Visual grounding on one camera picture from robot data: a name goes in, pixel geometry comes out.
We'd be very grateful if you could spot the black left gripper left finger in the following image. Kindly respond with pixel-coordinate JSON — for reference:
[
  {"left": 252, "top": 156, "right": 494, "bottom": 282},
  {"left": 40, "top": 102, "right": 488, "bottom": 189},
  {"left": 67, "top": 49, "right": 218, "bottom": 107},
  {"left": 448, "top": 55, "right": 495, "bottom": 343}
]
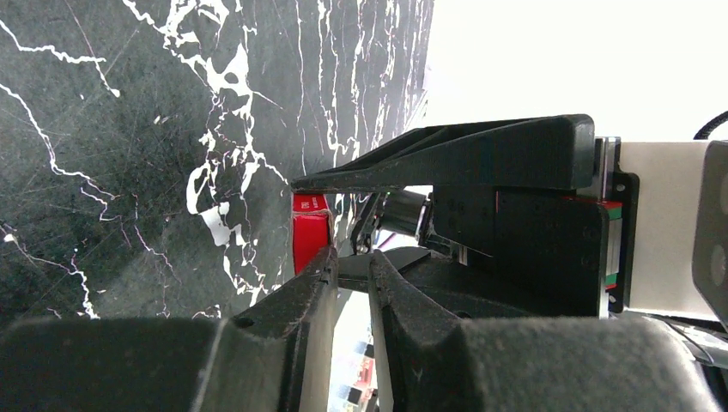
[{"left": 1, "top": 246, "right": 338, "bottom": 411}]

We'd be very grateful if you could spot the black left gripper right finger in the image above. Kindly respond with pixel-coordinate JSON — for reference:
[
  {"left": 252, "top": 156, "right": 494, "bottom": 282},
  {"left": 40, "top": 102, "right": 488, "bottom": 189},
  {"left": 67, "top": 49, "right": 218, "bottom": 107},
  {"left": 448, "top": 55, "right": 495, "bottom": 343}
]
[{"left": 369, "top": 281, "right": 717, "bottom": 411}]

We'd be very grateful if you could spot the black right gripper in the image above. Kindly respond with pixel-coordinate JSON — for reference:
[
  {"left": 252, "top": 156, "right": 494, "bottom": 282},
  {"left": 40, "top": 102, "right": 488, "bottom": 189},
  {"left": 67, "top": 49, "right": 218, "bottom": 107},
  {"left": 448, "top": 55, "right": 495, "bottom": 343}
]
[{"left": 291, "top": 114, "right": 640, "bottom": 318}]

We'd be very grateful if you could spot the red white staple box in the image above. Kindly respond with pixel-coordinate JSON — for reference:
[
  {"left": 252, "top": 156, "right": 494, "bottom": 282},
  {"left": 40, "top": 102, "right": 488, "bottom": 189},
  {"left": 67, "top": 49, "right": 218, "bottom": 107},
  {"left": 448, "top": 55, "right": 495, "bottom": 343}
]
[{"left": 291, "top": 193, "right": 334, "bottom": 275}]

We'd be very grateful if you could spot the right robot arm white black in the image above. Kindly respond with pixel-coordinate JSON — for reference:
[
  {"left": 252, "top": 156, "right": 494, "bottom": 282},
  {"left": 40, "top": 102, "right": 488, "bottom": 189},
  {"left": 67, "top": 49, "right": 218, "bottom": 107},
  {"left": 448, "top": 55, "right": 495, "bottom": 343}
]
[{"left": 292, "top": 114, "right": 727, "bottom": 321}]

